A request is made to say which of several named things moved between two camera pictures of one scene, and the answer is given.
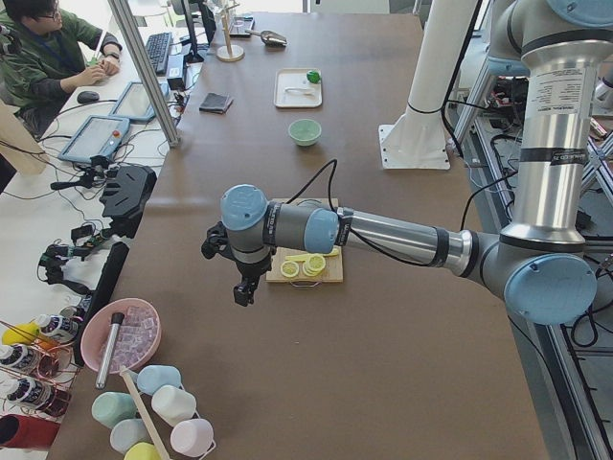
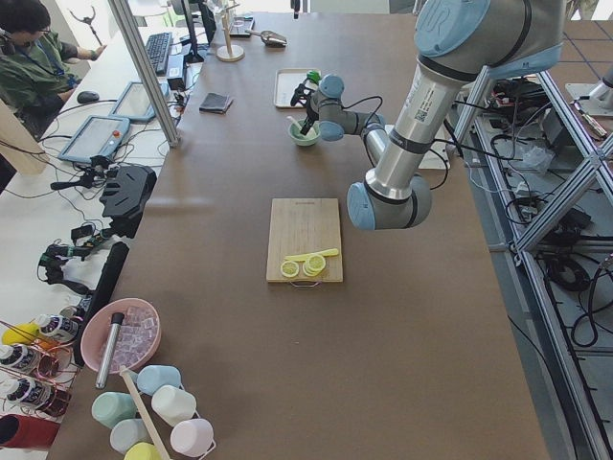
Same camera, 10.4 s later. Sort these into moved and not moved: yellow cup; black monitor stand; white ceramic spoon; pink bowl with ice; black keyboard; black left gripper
Moved: black left gripper; white ceramic spoon
Not moved: yellow cup; pink bowl with ice; black monitor stand; black keyboard
